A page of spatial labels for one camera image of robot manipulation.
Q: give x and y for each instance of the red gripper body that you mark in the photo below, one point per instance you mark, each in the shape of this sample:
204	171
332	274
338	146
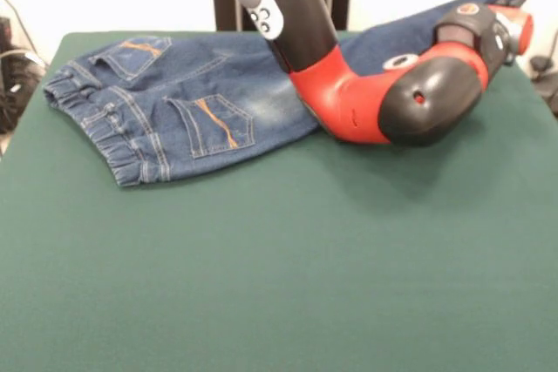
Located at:
525	28

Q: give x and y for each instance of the blue denim jeans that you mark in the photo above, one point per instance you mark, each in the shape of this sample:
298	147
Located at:
174	97

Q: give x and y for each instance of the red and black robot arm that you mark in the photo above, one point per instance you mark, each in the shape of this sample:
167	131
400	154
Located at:
370	97

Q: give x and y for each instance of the grey office chair base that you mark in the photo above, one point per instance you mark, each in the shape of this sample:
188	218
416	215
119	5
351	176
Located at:
545	80

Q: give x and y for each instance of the dark green table cloth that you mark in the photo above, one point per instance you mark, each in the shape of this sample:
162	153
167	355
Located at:
261	280

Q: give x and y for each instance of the black equipment pile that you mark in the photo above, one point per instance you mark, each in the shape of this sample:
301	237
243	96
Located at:
17	84

